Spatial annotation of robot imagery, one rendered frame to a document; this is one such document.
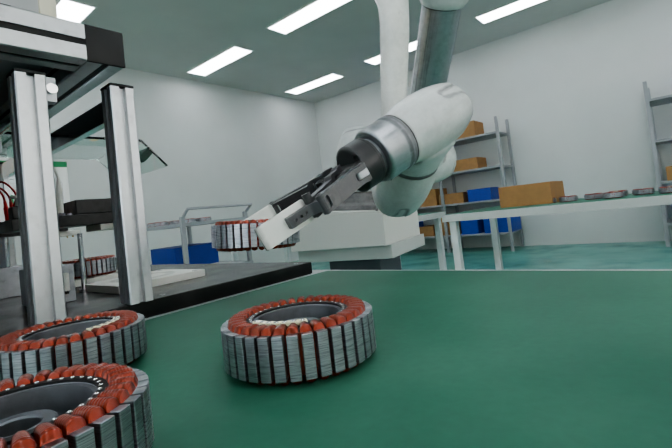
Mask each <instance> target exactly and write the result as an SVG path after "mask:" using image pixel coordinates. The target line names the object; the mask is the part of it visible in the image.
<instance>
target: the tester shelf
mask: <svg viewBox="0 0 672 448"><path fill-rule="evenodd" d="M13 68H21V69H27V70H33V71H40V72H45V73H46V77H51V78H55V81H56V86H57V87H58V91H57V103H56V104H54V105H49V104H48V110H49V119H50V118H52V117H53V116H55V115H56V114H58V113H59V112H61V111H62V110H63V109H65V108H66V107H68V106H69V105H71V104H72V103H74V102H75V101H77V100H78V99H79V98H81V97H82V96H84V95H85V94H87V93H88V92H90V91H91V90H92V89H94V88H95V87H97V86H98V85H100V84H101V83H103V82H104V81H106V80H107V79H108V78H110V77H111V76H113V75H114V74H116V73H117V72H119V71H120V70H122V69H123V68H125V57H124V46H123V36H122V33H119V32H115V31H111V30H107V29H103V28H99V27H94V26H90V25H86V24H81V23H77V22H72V21H68V20H64V19H60V18H56V17H52V16H48V15H44V14H40V13H36V12H32V11H28V10H23V9H19V8H15V7H11V6H7V5H3V4H0V125H1V124H2V123H3V122H4V121H5V120H6V119H8V118H9V117H10V109H9V97H8V85H7V78H6V75H7V74H8V73H9V72H10V71H11V70H12V69H13Z"/></svg>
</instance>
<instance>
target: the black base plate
mask: <svg viewBox="0 0 672 448"><path fill-rule="evenodd" d="M150 267H151V271H156V270H162V269H205V276H202V277H197V278H192V279H188V280H183V281H178V282H174V283H169V284H165V285H160V286H155V287H152V288H153V298H154V300H151V301H147V302H144V301H143V302H140V303H138V304H134V305H127V304H121V300H120V294H111V293H99V292H79V290H80V289H81V286H80V287H75V290H76V300H75V301H70V302H66V312H67V317H72V319H73V321H74V317H75V316H76V315H82V316H84V315H85V314H87V313H91V314H94V313H96V312H104V311H113V310H118V311H119V310H130V311H134V312H136V313H140V314H143V315H144V318H149V317H153V316H156V315H160V314H164V313H168V312H171V311H175V310H179V309H182V308H186V307H190V306H193V305H197V304H201V303H205V302H208V301H212V300H216V299H219V298H223V297H227V296H230V295H234V294H238V293H242V292H245V291H249V290H253V289H256V288H260V287H264V286H267V285H271V284H275V283H279V282H282V281H286V280H290V279H293V278H297V277H301V276H305V275H308V274H312V265H311V262H270V263H215V264H160V265H150ZM25 327H32V326H28V319H27V307H26V306H23V305H22V301H21V296H16V297H11V298H5V299H0V337H1V336H4V335H7V334H8V333H11V332H14V331H16V330H20V329H23V328H25Z"/></svg>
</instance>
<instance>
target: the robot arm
mask: <svg viewBox="0 0 672 448"><path fill-rule="evenodd" d="M375 1H376V3H377V6H378V10H379V19H380V71H381V117H380V118H379V119H377V120H376V121H375V122H373V123H372V124H370V125H368V126H357V127H352V128H348V129H346V130H344V132H343V134H342V135H341V138H340V140H339V143H338V146H337V150H336V155H335V167H334V168H332V167H330V168H328V169H326V170H324V171H323V172H322V173H321V174H318V175H317V176H316V177H314V178H312V179H311V180H309V181H308V182H306V183H304V184H303V185H301V186H299V187H297V188H296V189H294V190H292V191H290V192H289V193H287V194H285V195H283V196H281V197H280V198H278V199H276V200H274V201H271V202H270V203H269V204H268V205H267V206H266V207H264V208H263V209H261V210H259V211H258V212H256V213H255V214H253V215H251V216H250V217H248V218H247V219H245V220H252V219H255V220H257V219H266V218H267V219H269V220H267V221H266V222H264V223H263V224H261V225H260V226H258V227H257V228H255V229H254V231H255V233H256V235H257V236H258V238H259V240H260V241H261V243H262V245H263V246H264V248H265V250H266V251H269V250H271V249H272V248H274V247H275V246H277V245H278V244H280V243H281V242H283V241H284V240H285V239H287V238H288V237H290V236H291V235H293V234H294V233H296V232H297V231H298V230H300V229H301V228H303V227H304V226H306V225H307V224H309V223H310V222H312V221H313V218H316V217H317V218H318V217H320V216H321V215H322V213H324V215H328V214H330V213H331V212H332V211H346V210H378V209H379V211H380V212H382V213H383V214H385V215H387V216H390V217H403V216H404V217H407V216H409V215H411V214H412V213H414V212H415V211H416V210H418V209H419V207H420V206H421V205H422V204H423V203H424V201H425V199H426V198H427V196H428V194H429V192H430V190H431V188H432V186H433V183H437V182H440V181H442V180H444V179H446V178H448V177H449V176H450V175H451V174H452V173H453V171H454V169H455V166H456V152H455V149H454V144H455V140H456V139H458V138H459V137H460V136H461V135H462V134H463V132H464V131H465V129H466V128H467V126H468V124H469V122H470V120H471V118H472V115H473V104H472V101H471V99H470V97H469V96H468V95H467V94H466V93H465V92H464V91H463V90H462V89H461V88H459V87H457V86H456V85H453V84H452V83H447V80H448V74H449V69H450V64H451V61H452V56H453V50H454V45H455V40H456V35H457V29H458V24H459V19H460V14H461V8H463V7H464V6H465V5H466V4H467V2H468V1H469V0H420V3H421V4H422V8H421V16H420V23H419V31H418V38H417V46H416V54H415V61H414V69H413V77H412V84H411V92H410V95H409V96H407V86H408V58H409V0H375ZM278 205H279V207H280V209H281V210H280V209H279V207H278ZM312 216H313V217H312ZM270 218H271V219H270Z"/></svg>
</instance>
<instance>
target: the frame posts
mask: <svg viewBox="0 0 672 448"><path fill-rule="evenodd" d="M6 78H7V85H8V97H9V109H10V120H11V132H12V144H13V155H14V167H15V179H16V191H17V202H18V214H19V226H20V237H21V249H22V261H23V272H24V284H25V296H26V307H27V319H28V326H33V325H35V324H43V323H44V322H47V321H50V322H53V321H54V320H56V319H61V320H62V321H63V320H64V318H66V317H67V312H66V301H65V289H64V278H63V267H62V256H61V244H60V233H59V222H58V211H57V199H56V188H55V177H54V166H53V155H52V143H51V132H50V121H49V110H48V98H47V87H46V73H45V72H40V71H33V70H27V69H21V68H13V69H12V70H11V71H10V72H9V73H8V74H7V75H6ZM133 88H134V87H133V86H130V85H123V84H117V83H111V82H110V83H108V84H107V85H105V86H104V87H102V88H101V89H100V91H101V98H102V109H103V119H104V130H105V140H106V151H107V162H108V172H109V183H110V194H111V204H112V215H113V225H114V236H115V247H116V257H117V268H118V279H119V289H120V300H121V304H127V305H134V304H138V303H140V302H143V301H144V302H147V301H151V300H154V298H153V288H152V277H151V267H150V257H149V247H148V236H147V226H146V216H145V205H144V195H143V185H142V174H141V164H140V154H139V144H138V133H137V123H136V113H135V102H134V92H133ZM8 246H9V257H10V266H17V264H16V252H15V240H14V237H8Z"/></svg>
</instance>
